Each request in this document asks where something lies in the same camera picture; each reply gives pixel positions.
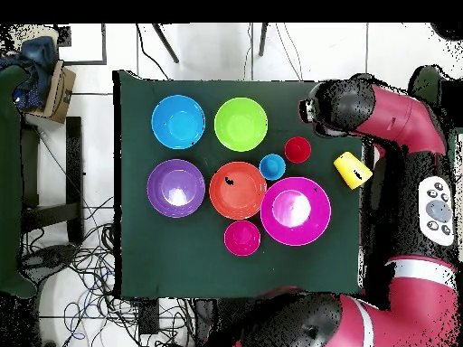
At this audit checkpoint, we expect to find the green cloth side table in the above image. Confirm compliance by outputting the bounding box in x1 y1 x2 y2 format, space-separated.
0 64 39 300
407 64 463 153

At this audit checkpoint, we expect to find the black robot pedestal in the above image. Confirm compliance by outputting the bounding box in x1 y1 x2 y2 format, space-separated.
193 297 254 347

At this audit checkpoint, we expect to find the large magenta bowl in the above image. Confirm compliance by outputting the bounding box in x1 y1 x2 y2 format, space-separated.
260 176 332 248

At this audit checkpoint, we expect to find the red cup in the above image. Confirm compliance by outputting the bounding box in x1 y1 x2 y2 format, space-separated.
283 136 312 164

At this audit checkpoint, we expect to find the blue fabric bag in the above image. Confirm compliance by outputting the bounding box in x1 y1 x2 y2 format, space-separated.
0 34 60 111

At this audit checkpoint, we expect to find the black power adapter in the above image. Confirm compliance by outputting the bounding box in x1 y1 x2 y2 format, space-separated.
137 298 161 336

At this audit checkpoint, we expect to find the black chair base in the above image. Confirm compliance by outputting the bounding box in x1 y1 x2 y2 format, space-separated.
19 244 79 277

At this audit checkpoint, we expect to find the cardboard box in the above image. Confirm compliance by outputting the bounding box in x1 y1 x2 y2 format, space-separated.
26 59 78 125

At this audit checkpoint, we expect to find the green bowl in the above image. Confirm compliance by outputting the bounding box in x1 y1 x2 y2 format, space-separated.
213 97 269 153

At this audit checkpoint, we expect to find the floor cable tangle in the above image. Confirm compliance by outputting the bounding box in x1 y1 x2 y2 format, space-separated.
21 196 194 347

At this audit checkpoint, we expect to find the black framed board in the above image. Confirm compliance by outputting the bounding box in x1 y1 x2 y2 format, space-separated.
57 23 109 67

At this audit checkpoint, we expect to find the purple bowl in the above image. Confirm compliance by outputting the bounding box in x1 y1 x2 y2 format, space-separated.
146 158 206 219

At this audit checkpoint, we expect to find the orange bowl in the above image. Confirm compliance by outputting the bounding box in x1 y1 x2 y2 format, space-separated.
208 161 268 220

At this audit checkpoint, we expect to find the blue cup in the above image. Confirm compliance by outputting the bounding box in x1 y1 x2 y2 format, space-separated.
259 153 287 182

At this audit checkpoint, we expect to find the small pink bowl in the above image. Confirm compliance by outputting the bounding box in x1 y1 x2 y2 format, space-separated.
223 220 261 258

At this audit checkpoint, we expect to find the yellow cup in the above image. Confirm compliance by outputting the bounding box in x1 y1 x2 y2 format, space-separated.
333 150 374 191

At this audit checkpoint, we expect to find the black tripod leg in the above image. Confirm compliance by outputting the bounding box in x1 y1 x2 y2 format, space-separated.
151 23 181 65
258 23 269 58

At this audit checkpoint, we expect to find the black stool frame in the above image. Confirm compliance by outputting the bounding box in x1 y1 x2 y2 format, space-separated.
20 116 85 246

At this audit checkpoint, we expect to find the blue bowl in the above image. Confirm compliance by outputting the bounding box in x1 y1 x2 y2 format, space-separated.
150 94 206 150

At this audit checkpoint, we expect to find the dark green table cloth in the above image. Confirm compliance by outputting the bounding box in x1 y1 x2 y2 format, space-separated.
112 69 375 301

